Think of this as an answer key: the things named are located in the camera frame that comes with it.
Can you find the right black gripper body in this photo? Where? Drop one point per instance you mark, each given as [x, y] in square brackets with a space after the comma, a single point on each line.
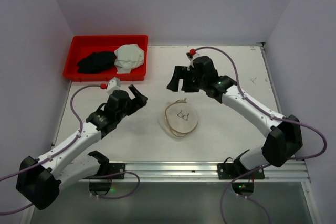
[186, 76]

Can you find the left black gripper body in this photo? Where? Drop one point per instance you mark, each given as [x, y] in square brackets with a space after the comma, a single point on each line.
[134, 99]

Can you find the white round laundry bag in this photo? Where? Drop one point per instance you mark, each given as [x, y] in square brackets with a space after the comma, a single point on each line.
[178, 119]

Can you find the white bra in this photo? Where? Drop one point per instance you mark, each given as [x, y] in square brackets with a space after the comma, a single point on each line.
[128, 57]

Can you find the black bra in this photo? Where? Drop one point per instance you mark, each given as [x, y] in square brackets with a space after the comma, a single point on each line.
[96, 62]

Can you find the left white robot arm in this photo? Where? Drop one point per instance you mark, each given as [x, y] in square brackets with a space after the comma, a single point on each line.
[40, 180]

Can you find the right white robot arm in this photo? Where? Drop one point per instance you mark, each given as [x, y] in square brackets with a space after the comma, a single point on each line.
[283, 134]

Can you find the red plastic tray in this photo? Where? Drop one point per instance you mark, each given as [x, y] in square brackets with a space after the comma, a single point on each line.
[83, 46]

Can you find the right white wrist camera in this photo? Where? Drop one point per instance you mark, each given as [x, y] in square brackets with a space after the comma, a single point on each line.
[192, 56]

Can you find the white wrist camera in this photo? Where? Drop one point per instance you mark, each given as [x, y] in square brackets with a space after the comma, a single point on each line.
[113, 85]
[192, 56]

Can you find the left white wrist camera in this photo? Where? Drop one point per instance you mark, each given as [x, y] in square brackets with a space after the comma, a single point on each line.
[113, 85]

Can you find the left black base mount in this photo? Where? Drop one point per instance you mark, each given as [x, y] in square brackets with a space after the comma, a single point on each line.
[105, 168]

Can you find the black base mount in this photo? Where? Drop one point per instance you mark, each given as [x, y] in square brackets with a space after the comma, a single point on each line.
[105, 168]
[231, 168]

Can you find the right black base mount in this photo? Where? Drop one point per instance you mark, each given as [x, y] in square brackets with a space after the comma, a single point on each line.
[231, 168]

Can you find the aluminium rail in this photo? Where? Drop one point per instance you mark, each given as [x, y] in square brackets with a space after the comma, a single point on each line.
[293, 171]

